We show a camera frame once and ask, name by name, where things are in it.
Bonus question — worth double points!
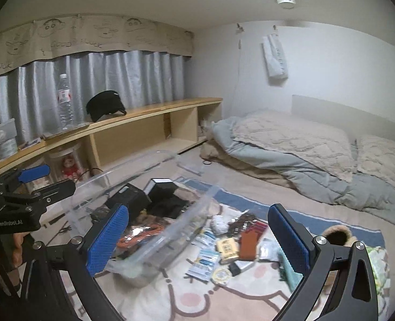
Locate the grey curtain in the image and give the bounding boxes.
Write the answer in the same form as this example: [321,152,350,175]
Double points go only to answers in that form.
[0,49,186,151]

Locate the beige grey quilt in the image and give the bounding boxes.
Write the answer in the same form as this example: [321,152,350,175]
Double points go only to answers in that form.
[200,109,395,230]

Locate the beige pillow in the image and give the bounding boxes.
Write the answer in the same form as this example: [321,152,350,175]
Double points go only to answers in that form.
[355,134,395,201]

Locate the clear plastic lid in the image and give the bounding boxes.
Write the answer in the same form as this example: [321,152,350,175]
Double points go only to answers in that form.
[176,155,206,176]

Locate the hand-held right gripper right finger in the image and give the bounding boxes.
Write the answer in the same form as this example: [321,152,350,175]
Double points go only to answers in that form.
[267,202,379,321]

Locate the yellow box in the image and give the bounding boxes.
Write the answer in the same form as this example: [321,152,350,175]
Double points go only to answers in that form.
[216,238,240,265]

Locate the green dotted packet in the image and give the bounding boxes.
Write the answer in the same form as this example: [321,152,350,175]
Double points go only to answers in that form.
[365,246,390,295]

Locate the dark brown packets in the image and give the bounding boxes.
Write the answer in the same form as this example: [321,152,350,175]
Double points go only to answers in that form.
[229,212,255,235]

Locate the brown wallet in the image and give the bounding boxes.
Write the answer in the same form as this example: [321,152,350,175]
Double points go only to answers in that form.
[239,231,260,261]

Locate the orange cable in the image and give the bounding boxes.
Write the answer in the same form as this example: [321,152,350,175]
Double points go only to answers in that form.
[117,224,166,249]

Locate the white hanging wall bag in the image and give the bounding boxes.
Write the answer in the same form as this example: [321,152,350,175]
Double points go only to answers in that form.
[262,34,289,86]

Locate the pink cartoon printed mat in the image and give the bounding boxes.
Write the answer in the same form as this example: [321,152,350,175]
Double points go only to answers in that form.
[44,177,390,321]

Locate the white headboard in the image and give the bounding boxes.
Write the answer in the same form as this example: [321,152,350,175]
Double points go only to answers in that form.
[291,94,395,148]

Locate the pale tape roll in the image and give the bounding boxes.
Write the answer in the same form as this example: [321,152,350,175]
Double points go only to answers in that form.
[212,268,232,286]

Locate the clear water bottle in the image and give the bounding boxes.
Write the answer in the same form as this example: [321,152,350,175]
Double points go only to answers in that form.
[57,74,75,130]

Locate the chunky black box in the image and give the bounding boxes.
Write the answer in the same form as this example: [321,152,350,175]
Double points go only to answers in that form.
[105,184,151,223]

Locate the black cap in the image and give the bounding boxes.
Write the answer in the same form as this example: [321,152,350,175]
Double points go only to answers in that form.
[85,90,127,123]

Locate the black pouch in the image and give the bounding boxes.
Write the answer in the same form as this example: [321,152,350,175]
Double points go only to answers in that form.
[151,197,191,220]

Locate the long wooden shelf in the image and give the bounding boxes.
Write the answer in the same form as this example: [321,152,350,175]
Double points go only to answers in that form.
[0,98,223,188]

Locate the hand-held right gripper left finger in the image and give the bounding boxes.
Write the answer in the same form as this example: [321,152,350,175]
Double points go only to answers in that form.
[18,203,130,321]

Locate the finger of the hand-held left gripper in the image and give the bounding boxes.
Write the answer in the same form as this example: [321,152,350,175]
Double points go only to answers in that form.
[0,163,52,188]
[33,179,77,205]

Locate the red small packets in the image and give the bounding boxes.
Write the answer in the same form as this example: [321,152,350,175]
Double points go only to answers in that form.
[248,221,268,238]

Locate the white crumpled wrapper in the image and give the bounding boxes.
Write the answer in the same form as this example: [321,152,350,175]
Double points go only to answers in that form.
[212,215,230,235]

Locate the teal wipes packet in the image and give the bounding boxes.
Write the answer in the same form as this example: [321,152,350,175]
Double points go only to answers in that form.
[279,252,305,291]

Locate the clear bag of items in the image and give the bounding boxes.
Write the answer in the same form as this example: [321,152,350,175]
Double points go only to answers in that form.
[64,150,220,280]

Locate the jar with red doll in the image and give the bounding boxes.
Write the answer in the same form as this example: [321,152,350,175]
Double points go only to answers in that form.
[48,144,84,183]

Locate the beige printed valance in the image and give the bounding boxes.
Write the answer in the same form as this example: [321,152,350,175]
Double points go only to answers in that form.
[0,15,195,84]

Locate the person's left forearm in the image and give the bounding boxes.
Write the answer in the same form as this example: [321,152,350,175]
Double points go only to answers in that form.
[12,232,27,288]

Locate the white tissue container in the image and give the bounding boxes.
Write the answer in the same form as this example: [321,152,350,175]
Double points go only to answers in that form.
[0,119,19,159]

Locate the grey foil packet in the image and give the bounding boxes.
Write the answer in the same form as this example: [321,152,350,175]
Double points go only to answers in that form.
[258,239,280,261]

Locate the brown fuzzy slipper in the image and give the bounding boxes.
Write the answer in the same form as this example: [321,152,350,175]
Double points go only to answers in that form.
[321,224,359,247]

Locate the pile of blue white sachets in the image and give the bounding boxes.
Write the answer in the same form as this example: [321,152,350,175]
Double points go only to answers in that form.
[184,234,218,280]

